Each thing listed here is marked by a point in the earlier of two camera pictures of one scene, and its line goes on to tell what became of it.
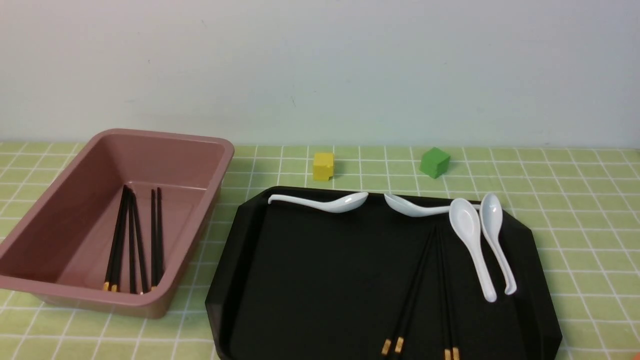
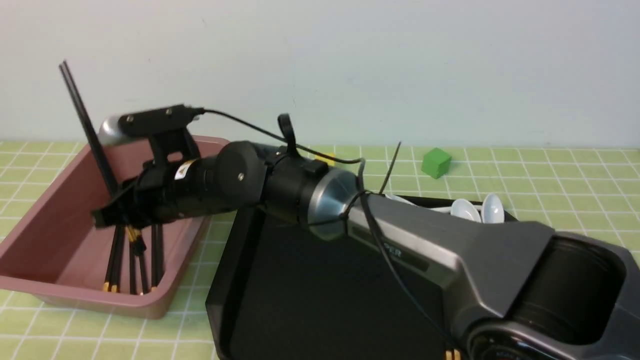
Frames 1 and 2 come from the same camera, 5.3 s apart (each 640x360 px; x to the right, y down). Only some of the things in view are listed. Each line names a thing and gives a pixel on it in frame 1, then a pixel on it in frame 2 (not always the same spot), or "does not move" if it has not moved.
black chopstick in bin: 160,267 does not move
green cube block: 434,162 does not move
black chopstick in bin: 132,247 does not move
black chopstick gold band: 388,339 to 98,151
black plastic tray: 294,282 does not move
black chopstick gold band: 415,294 to 97,146
